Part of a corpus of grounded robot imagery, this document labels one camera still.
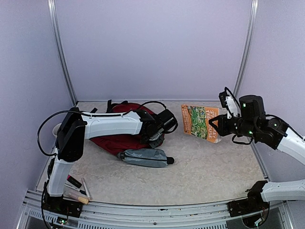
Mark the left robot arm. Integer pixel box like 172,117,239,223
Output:
42,100,178,212

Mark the black pen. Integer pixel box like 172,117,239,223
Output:
64,184,87,195

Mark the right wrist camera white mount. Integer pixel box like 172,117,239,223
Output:
218,87,240,119

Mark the grey pencil case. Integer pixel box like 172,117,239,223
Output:
117,148,175,168

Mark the aluminium front rail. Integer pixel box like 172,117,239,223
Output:
15,190,296,229

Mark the orange treehouse book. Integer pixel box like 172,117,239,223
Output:
181,104,222,143

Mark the aluminium corner post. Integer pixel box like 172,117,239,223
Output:
47,0,78,106
233,0,259,96

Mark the red student backpack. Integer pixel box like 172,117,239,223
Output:
90,100,152,156

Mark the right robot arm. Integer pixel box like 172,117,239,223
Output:
209,92,305,212

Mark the right aluminium corner post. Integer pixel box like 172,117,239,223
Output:
233,0,259,96

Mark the floral ceramic mug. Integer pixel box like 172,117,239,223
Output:
52,123,61,137

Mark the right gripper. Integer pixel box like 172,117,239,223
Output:
209,113,259,138

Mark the silver marker pen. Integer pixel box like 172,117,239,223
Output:
81,177,92,200

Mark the pink highlighter marker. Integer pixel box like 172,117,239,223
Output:
67,175,82,188

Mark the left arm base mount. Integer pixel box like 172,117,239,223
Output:
42,193,83,218

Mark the left aluminium corner post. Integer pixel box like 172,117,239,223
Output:
47,0,78,106

